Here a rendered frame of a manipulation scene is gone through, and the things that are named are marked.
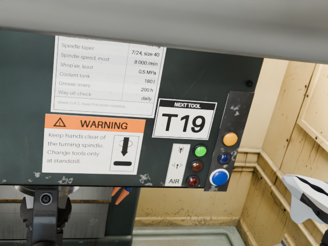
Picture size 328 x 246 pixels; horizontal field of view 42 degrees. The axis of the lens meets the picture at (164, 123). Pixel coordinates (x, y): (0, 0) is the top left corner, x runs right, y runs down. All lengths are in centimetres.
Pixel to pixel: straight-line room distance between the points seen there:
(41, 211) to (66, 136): 21
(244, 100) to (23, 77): 35
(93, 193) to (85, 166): 83
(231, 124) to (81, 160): 26
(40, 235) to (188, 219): 145
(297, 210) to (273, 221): 138
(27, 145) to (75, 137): 7
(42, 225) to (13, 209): 73
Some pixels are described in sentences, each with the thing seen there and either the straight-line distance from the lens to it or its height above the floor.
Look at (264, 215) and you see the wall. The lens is 212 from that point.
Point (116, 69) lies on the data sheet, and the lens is 64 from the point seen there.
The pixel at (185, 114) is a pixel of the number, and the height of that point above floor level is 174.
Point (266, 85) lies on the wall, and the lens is 197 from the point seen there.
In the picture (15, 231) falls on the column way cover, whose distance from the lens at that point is 165.
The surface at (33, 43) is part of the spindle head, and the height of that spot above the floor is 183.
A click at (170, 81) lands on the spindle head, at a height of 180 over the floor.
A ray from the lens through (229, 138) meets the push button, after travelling 74.
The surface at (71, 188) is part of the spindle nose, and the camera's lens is 92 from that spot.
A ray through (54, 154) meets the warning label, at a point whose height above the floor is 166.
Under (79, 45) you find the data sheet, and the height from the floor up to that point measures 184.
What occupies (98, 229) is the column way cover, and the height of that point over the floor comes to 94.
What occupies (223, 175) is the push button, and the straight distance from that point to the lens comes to 77.
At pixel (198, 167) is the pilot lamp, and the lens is 75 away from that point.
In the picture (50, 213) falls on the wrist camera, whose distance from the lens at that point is 85.
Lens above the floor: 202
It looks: 26 degrees down
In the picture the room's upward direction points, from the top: 11 degrees clockwise
